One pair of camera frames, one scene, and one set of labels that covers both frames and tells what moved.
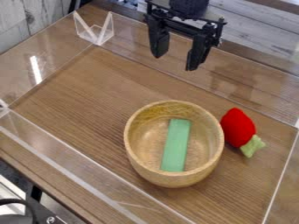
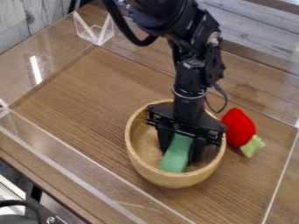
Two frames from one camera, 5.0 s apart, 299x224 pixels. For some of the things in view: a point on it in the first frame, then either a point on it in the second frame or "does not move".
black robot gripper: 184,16 → 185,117
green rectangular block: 175,149 does not move
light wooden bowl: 144,136 does not move
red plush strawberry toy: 237,130 does not move
